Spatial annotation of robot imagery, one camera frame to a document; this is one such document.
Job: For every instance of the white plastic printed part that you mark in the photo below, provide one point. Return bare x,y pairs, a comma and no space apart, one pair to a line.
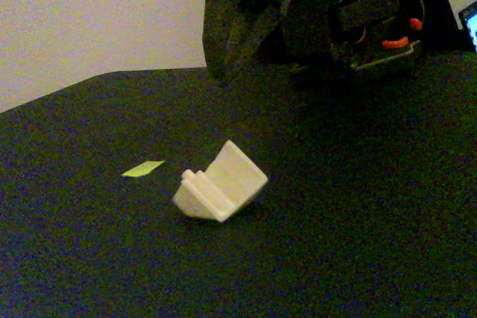
227,184

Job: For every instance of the dark blue desk mat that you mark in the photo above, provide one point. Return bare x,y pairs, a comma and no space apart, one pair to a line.
335,221

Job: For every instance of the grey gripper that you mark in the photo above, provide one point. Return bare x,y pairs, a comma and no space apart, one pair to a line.
238,40

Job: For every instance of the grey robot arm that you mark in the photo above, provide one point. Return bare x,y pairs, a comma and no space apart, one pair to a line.
372,12

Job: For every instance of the green tape marker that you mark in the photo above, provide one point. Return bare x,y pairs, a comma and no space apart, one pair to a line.
141,170

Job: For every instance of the laptop with lit screen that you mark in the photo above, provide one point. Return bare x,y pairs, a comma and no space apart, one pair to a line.
471,27

